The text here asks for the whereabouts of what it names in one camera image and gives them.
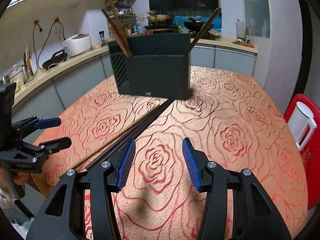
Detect black chopstick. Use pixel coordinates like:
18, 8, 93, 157
85, 98, 173, 169
100, 100, 175, 160
87, 99, 175, 170

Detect dark brown chopstick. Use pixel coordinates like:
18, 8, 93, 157
110, 20, 132, 57

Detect tan wooden chopstick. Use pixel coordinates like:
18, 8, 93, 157
107, 0, 133, 57

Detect dark thin chopstick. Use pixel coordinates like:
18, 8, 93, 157
184, 8, 222, 55

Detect brown wooden chopstick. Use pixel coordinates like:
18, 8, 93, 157
101, 9, 133, 57

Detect lower kitchen cabinets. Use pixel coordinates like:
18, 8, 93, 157
11, 43, 257, 123

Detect person's left hand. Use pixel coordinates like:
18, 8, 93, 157
14, 172, 30, 185

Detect metal utensil cup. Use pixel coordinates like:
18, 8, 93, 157
23, 66, 34, 82

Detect black countertop appliance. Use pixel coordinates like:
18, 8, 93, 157
42, 49, 68, 70

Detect white rice cooker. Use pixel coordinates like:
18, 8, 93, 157
63, 34, 92, 57

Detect red plastic chair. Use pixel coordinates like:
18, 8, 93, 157
284, 94, 319, 210

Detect rose pattern tablecloth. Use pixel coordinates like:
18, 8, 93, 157
33, 67, 308, 239

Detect small dark bottle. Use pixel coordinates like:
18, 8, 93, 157
99, 31, 105, 47

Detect dark green utensil holder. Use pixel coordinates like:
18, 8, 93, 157
108, 33, 190, 100

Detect metal spice rack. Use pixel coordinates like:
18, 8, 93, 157
105, 0, 137, 37

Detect bronze cooking pot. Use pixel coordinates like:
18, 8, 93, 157
147, 12, 174, 24

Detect orange cloth on counter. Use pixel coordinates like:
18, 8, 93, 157
237, 41, 254, 48

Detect black wok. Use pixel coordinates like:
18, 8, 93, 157
183, 17, 206, 33

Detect white plastic bottle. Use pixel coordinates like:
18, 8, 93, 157
235, 19, 246, 40

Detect frosted glass window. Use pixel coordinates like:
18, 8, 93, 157
244, 0, 270, 38

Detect black power cable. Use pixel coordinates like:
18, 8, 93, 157
31, 23, 43, 75
37, 19, 66, 66

